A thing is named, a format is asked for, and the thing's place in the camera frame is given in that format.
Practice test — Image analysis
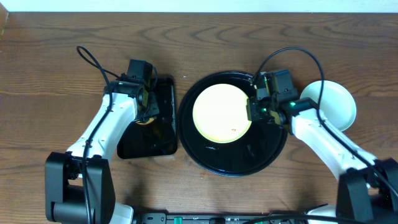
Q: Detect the black round tray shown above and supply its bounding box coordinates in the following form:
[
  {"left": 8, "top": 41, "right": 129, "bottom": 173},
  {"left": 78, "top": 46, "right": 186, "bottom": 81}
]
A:
[{"left": 177, "top": 71, "right": 288, "bottom": 177}]

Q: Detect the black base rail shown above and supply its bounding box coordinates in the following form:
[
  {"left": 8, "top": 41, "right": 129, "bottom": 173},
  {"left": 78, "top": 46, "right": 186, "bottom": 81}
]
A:
[{"left": 132, "top": 212, "right": 295, "bottom": 224}]

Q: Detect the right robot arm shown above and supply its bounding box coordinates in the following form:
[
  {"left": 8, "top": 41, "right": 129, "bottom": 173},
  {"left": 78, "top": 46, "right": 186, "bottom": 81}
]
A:
[{"left": 247, "top": 70, "right": 397, "bottom": 223}]

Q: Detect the yellow plate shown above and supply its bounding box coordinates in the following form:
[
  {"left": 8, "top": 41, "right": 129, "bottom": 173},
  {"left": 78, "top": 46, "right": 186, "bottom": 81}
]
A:
[{"left": 192, "top": 83, "right": 252, "bottom": 144}]

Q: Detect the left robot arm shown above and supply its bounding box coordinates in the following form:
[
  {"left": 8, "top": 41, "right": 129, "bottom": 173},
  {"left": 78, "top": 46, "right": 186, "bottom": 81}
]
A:
[{"left": 45, "top": 74, "right": 157, "bottom": 223}]

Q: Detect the light blue plate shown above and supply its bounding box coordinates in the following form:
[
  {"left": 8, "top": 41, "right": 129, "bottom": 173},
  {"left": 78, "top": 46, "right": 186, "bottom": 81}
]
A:
[{"left": 300, "top": 80, "right": 357, "bottom": 131}]

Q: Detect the black rectangular tray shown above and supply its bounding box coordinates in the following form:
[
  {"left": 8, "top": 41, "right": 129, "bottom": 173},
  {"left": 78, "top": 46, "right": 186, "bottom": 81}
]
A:
[{"left": 117, "top": 77, "right": 177, "bottom": 159}]

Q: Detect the green and yellow sponge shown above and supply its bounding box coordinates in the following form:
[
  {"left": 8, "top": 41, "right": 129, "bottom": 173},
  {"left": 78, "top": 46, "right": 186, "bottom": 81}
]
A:
[{"left": 136, "top": 117, "right": 155, "bottom": 125}]

